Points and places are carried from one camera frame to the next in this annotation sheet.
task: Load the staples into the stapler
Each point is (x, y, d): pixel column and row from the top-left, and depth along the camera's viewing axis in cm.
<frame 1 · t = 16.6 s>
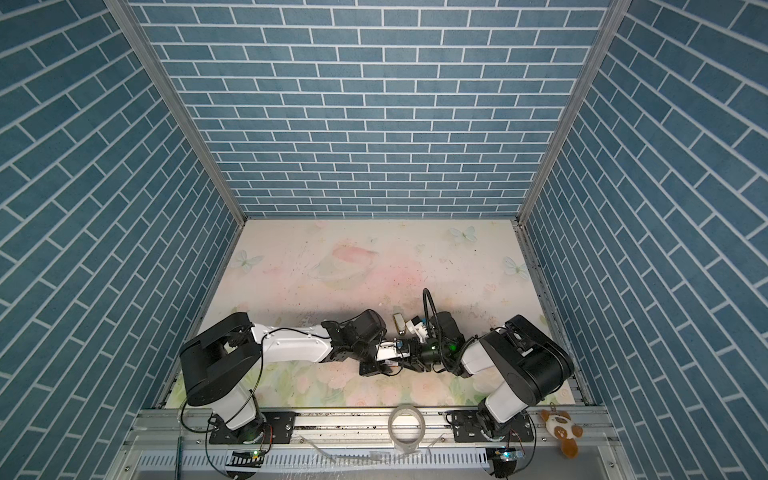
left hand: (389, 361, 85), fingers open
right hand: (389, 359, 82), fingers open
olive grey stapler: (399, 323, 90), point 4 cm above the table

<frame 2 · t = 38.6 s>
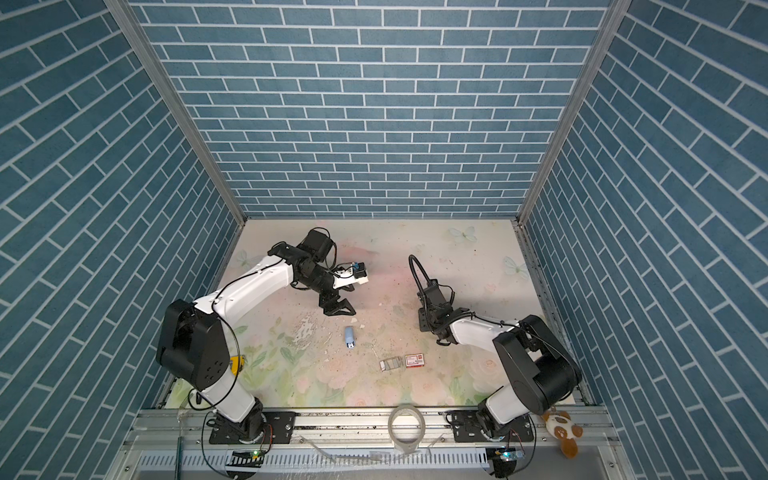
left hand: (350, 296, 84), fingers open
right hand: (425, 312, 94), fingers open
red staples box: (415, 360, 86), on the table
staples inner tray: (390, 363, 86), on the table
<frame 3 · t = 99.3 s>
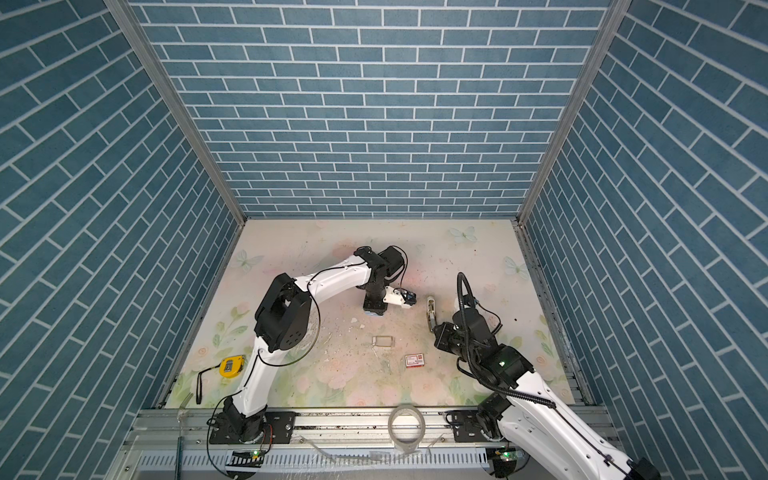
left hand: (379, 305, 95), fingers open
right hand: (429, 326, 79), fingers closed
yellow tape measure: (231, 366, 84), point 2 cm above the table
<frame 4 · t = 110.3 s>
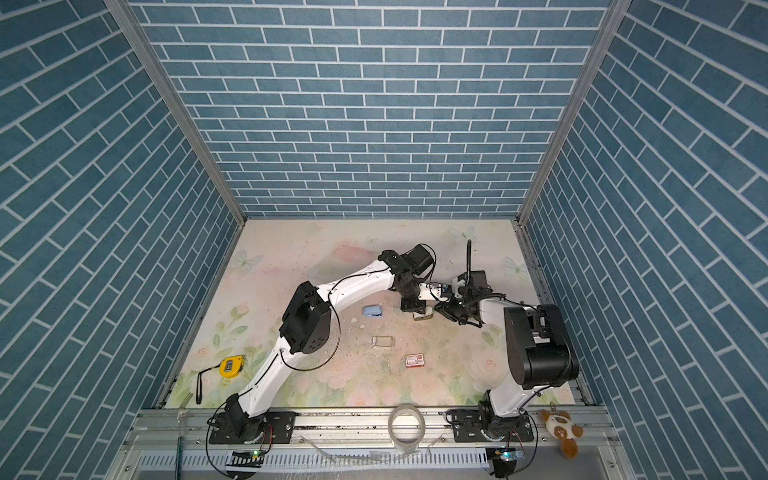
left hand: (423, 305, 92), fingers open
right hand: (434, 303, 95), fingers closed
